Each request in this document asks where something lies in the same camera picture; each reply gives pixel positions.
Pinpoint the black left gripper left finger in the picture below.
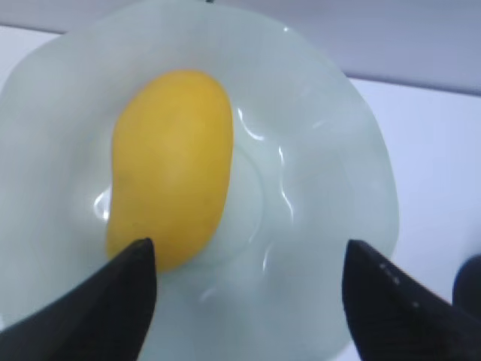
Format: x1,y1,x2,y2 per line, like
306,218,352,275
1,238,156,360

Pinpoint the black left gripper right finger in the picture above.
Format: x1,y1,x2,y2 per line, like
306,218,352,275
342,240,480,360

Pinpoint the black mesh pen holder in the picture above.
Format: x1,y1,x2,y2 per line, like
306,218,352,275
452,254,481,320

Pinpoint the yellow mango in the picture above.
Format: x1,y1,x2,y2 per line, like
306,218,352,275
106,70,234,272

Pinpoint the pale green wavy glass plate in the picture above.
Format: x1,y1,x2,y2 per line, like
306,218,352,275
1,1,399,360

